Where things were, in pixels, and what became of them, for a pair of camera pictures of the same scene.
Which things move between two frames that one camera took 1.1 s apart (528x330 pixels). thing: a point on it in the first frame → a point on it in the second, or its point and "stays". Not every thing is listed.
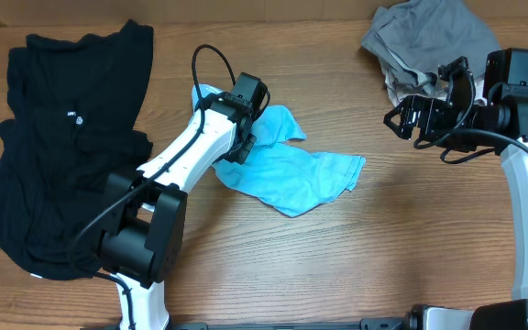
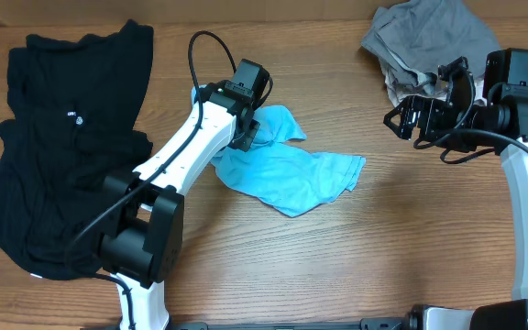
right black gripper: (410, 108) stays
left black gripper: (241, 151) → (244, 140)
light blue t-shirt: (294, 180) stays
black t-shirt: (75, 105) stays
